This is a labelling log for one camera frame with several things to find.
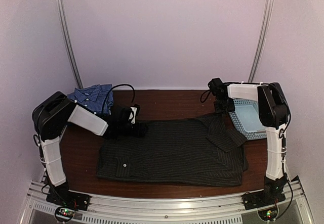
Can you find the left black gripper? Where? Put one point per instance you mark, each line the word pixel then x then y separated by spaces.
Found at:
pixel 139 132

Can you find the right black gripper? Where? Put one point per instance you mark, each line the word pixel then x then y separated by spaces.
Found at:
pixel 220 111

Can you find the blue checked shirt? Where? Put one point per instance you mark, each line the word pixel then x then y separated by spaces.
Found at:
pixel 97 98

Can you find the black pinstriped long sleeve shirt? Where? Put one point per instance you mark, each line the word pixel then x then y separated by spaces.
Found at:
pixel 199 151

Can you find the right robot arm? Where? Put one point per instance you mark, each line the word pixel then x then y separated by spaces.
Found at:
pixel 275 116

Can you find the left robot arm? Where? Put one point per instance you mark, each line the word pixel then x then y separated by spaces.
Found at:
pixel 52 116

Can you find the light blue perforated plastic basket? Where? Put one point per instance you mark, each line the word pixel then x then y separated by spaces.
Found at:
pixel 246 120

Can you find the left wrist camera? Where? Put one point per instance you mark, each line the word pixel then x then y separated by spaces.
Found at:
pixel 134 113

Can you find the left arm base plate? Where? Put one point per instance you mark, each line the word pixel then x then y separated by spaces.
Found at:
pixel 67 209

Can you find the aluminium front rail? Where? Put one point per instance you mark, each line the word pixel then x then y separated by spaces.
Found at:
pixel 216 209

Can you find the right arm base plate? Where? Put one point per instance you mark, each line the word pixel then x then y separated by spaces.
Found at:
pixel 267 207

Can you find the right aluminium corner post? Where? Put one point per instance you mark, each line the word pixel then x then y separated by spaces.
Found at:
pixel 262 38

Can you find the aluminium corner post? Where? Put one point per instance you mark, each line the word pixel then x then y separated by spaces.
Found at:
pixel 68 43
pixel 262 38

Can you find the left aluminium corner post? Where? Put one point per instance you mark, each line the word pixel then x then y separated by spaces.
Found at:
pixel 68 43

